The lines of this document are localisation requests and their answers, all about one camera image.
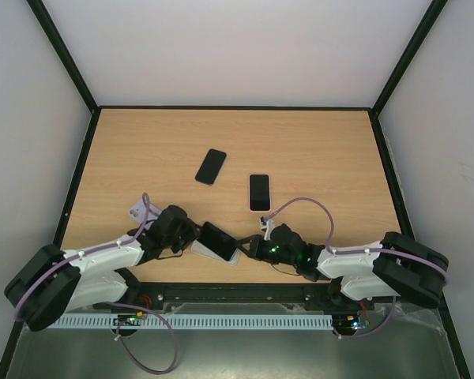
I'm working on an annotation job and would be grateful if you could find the beige phone case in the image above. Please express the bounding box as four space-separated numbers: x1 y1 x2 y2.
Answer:
190 240 241 266

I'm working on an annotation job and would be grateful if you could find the green-edged black phone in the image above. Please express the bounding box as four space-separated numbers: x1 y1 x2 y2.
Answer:
197 222 237 262

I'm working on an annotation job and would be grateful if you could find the blue-edged black phone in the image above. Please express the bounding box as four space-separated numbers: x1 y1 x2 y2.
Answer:
247 174 271 212

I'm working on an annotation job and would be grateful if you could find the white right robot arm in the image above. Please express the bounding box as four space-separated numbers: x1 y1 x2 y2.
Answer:
237 224 449 310

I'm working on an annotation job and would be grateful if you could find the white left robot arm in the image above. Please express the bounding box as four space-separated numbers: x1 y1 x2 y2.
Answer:
4 205 198 332

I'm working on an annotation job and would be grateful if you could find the lilac phone case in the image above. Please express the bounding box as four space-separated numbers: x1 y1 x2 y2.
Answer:
128 200 162 230

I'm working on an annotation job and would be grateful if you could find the black phone far centre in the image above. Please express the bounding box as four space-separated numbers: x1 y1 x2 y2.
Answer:
195 148 227 186

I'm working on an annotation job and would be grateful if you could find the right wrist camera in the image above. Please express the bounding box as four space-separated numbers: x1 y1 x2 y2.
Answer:
260 216 276 241

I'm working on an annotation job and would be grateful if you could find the black front frame rail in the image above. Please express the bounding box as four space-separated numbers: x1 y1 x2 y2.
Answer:
90 280 443 313

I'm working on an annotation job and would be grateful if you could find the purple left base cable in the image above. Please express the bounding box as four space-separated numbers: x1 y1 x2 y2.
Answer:
112 303 181 374

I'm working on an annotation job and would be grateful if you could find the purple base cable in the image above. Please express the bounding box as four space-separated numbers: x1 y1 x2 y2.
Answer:
112 303 181 374
332 295 400 341

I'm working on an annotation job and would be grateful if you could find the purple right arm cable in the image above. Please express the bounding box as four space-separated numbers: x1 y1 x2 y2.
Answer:
264 197 450 285

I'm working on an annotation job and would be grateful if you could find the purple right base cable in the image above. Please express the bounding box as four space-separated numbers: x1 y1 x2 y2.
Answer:
332 295 400 341

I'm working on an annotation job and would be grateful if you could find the white slotted cable duct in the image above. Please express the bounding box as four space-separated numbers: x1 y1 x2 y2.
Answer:
51 313 333 331

